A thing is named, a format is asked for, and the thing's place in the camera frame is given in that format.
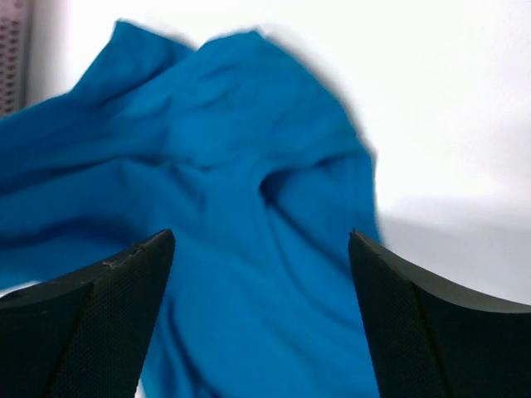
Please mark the blue t shirt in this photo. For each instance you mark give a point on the blue t shirt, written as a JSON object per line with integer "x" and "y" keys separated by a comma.
{"x": 256, "y": 169}

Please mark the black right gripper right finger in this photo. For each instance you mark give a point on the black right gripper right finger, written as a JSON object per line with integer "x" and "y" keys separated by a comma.
{"x": 431, "y": 337}

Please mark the white plastic laundry basket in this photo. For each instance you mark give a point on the white plastic laundry basket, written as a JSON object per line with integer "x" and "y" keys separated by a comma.
{"x": 15, "y": 33}

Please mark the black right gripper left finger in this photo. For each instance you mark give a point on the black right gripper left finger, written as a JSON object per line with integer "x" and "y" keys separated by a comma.
{"x": 86, "y": 333}

